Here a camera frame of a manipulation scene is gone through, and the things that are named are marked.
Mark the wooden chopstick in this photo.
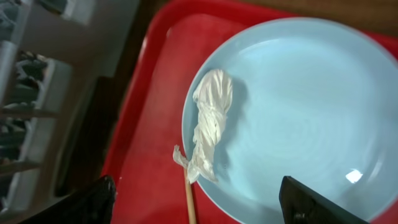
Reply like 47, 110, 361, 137
183, 169, 197, 224

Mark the red plastic serving tray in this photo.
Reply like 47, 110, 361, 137
103, 1, 397, 223

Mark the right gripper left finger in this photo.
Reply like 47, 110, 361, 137
20, 175, 116, 224

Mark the white napkin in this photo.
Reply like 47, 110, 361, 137
173, 69, 233, 184

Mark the light blue round plate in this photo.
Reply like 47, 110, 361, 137
190, 17, 397, 223

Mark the grey plastic dishwasher rack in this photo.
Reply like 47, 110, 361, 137
1, 1, 98, 219

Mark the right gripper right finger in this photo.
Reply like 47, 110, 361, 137
279, 176, 369, 224

